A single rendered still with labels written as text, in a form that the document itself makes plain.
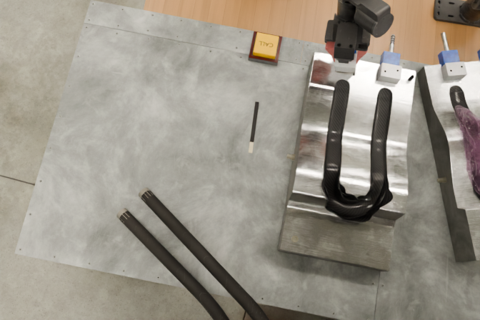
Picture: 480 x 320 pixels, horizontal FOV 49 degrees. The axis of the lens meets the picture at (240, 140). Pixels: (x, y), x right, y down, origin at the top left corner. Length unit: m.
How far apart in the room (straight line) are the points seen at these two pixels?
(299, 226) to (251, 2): 0.64
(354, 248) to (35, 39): 1.70
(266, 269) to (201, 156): 0.33
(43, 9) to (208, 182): 1.43
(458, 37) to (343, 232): 0.65
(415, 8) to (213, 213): 0.80
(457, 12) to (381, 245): 0.70
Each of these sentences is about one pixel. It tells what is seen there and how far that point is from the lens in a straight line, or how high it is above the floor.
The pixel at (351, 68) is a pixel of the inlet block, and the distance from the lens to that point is 1.30.
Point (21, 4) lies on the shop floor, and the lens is 2.58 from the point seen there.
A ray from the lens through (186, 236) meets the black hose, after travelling 1.25.
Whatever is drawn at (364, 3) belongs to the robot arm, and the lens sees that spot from 1.13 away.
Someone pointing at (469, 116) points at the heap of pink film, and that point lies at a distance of 1.41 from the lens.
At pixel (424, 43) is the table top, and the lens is 1.55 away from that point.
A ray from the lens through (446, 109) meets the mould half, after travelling 1.43.
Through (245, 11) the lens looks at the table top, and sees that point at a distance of 1.50.
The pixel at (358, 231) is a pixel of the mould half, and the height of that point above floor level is 0.86.
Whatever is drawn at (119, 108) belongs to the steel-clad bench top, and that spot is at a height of 0.80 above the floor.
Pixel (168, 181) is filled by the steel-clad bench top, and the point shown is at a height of 0.80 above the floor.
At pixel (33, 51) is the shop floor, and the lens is 2.46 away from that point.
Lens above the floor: 2.11
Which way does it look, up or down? 75 degrees down
